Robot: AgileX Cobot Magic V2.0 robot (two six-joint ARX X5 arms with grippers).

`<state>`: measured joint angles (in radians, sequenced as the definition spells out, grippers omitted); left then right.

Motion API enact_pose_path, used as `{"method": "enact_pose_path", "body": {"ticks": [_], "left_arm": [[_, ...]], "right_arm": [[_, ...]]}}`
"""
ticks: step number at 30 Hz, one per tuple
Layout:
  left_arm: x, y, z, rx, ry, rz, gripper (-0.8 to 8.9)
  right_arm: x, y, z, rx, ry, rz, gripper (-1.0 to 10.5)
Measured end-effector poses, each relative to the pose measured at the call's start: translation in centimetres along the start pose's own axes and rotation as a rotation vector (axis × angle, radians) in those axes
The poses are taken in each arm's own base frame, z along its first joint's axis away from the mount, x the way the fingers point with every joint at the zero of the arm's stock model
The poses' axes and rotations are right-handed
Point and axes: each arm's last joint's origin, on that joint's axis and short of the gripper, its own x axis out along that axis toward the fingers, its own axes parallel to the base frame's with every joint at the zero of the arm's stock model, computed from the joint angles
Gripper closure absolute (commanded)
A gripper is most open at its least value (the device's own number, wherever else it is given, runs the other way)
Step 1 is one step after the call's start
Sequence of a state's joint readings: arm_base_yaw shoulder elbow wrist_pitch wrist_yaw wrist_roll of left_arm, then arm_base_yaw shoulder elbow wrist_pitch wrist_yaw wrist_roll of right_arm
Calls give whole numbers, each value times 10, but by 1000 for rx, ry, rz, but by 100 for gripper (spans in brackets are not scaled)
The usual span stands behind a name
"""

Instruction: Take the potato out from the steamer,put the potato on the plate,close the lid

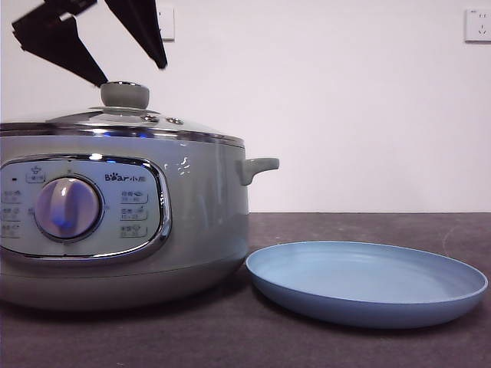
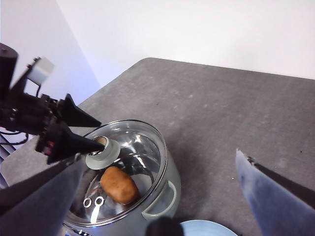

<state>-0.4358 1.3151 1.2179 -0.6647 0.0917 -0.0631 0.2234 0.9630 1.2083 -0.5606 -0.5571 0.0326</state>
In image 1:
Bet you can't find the glass lid with green knob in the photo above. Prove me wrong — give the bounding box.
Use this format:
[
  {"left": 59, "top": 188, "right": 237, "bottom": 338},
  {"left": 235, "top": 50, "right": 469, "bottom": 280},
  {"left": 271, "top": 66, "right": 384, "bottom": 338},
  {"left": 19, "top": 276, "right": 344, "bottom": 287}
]
[{"left": 0, "top": 80, "right": 246, "bottom": 147}]

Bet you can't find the pale green electric steamer pot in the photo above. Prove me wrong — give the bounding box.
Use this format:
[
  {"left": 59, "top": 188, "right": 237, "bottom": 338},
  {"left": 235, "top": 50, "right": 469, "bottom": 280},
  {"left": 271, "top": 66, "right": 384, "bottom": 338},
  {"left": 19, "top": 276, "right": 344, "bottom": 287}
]
[{"left": 0, "top": 133, "right": 280, "bottom": 311}]

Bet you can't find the blue round plate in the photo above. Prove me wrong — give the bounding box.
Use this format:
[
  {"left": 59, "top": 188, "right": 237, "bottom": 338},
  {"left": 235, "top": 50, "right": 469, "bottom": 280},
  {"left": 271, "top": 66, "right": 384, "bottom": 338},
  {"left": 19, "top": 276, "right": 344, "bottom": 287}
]
[{"left": 245, "top": 240, "right": 489, "bottom": 330}]

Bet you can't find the white wall socket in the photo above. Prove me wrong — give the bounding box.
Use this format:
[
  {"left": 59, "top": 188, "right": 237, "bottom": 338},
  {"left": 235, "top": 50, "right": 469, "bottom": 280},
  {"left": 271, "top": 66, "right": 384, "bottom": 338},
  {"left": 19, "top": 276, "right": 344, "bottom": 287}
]
[
  {"left": 463, "top": 8, "right": 491, "bottom": 44},
  {"left": 157, "top": 7, "right": 176, "bottom": 42}
]

